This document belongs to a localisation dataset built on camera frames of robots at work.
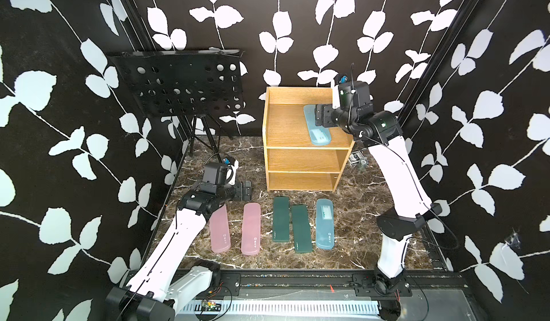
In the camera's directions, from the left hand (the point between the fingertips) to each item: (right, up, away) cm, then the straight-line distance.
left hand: (244, 183), depth 78 cm
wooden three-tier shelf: (+19, +8, +11) cm, 23 cm away
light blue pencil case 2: (+28, +17, -2) cm, 33 cm away
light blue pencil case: (+32, -19, +11) cm, 39 cm away
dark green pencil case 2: (+22, -21, +8) cm, 32 cm away
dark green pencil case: (+14, -20, +10) cm, 26 cm away
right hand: (+28, +27, -9) cm, 40 cm away
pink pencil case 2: (+1, -20, +9) cm, 22 cm away
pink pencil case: (-12, -21, +9) cm, 26 cm away
